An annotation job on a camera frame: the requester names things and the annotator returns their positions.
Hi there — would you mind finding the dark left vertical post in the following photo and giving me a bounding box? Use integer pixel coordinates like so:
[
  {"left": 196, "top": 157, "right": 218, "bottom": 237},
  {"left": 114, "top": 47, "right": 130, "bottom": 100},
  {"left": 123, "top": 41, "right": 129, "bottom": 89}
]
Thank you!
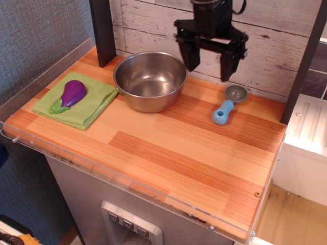
[{"left": 89, "top": 0, "right": 116, "bottom": 67}]

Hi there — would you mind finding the silver toy dispenser panel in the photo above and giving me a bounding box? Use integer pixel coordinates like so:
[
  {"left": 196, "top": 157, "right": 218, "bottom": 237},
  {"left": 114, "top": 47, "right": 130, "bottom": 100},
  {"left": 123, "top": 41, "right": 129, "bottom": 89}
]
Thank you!
[{"left": 101, "top": 200, "right": 164, "bottom": 244}]

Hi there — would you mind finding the orange object bottom left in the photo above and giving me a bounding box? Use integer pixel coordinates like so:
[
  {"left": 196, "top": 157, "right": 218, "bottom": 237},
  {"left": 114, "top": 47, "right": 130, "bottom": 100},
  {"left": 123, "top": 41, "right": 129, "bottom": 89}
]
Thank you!
[{"left": 18, "top": 234, "right": 40, "bottom": 245}]

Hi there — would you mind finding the white toy sink unit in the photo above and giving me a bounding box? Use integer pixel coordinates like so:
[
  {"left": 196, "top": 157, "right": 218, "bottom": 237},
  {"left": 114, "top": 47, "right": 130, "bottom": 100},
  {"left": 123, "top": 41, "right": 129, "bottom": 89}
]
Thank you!
[{"left": 271, "top": 38, "right": 327, "bottom": 206}]

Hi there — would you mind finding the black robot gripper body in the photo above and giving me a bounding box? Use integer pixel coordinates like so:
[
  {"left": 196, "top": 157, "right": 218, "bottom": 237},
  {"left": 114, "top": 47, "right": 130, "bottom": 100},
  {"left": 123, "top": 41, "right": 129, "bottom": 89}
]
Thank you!
[{"left": 174, "top": 1, "right": 248, "bottom": 59}]

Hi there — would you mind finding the purple toy eggplant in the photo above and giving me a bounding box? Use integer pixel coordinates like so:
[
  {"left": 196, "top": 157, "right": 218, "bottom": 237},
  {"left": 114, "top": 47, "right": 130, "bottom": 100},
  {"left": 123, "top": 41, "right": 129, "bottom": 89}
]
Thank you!
[{"left": 49, "top": 80, "right": 87, "bottom": 114}]

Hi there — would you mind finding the dark right vertical post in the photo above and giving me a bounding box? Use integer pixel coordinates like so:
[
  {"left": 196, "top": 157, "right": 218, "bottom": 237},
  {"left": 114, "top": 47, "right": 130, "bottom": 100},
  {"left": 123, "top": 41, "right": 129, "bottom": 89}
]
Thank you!
[{"left": 280, "top": 0, "right": 326, "bottom": 125}]

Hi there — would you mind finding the dark vertical post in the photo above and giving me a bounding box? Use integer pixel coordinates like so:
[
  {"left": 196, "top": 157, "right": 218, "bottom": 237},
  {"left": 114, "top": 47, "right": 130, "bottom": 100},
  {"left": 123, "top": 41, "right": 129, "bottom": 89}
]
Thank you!
[
  {"left": 280, "top": 0, "right": 326, "bottom": 125},
  {"left": 89, "top": 0, "right": 116, "bottom": 67}
]

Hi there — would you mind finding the clear acrylic table guard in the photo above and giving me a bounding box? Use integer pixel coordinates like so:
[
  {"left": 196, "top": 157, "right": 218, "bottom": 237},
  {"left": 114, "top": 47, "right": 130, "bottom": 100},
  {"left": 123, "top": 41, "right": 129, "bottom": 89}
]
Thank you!
[{"left": 4, "top": 117, "right": 285, "bottom": 243}]

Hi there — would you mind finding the stainless steel bowl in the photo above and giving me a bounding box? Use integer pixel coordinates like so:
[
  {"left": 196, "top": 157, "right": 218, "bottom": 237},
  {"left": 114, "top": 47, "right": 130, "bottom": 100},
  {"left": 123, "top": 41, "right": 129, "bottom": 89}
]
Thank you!
[{"left": 113, "top": 52, "right": 188, "bottom": 113}]

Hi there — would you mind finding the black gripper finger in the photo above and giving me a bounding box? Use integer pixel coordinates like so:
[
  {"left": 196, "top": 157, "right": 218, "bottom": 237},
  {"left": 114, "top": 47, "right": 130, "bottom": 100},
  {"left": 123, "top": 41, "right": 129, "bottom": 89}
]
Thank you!
[
  {"left": 178, "top": 40, "right": 200, "bottom": 71},
  {"left": 220, "top": 50, "right": 241, "bottom": 82}
]

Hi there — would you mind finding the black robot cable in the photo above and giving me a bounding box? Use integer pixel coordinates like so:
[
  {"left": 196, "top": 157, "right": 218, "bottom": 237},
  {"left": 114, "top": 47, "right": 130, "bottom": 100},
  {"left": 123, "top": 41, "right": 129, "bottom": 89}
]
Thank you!
[{"left": 229, "top": 0, "right": 247, "bottom": 15}]

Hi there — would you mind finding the grey toy cabinet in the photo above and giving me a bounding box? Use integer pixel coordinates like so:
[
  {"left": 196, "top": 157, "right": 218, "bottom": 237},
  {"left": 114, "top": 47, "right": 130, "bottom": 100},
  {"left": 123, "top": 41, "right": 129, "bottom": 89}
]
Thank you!
[{"left": 46, "top": 157, "right": 234, "bottom": 244}]

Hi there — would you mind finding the blue handled grey spoon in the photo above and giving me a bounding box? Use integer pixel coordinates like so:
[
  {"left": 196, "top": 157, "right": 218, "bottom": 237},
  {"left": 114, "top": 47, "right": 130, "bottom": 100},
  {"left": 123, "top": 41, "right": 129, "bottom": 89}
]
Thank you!
[{"left": 212, "top": 85, "right": 248, "bottom": 125}]

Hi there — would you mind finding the green folded cloth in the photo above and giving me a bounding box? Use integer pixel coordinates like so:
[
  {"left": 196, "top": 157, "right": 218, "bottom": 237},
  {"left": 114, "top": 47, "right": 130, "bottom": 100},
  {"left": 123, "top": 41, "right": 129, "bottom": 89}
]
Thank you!
[{"left": 32, "top": 72, "right": 119, "bottom": 130}]

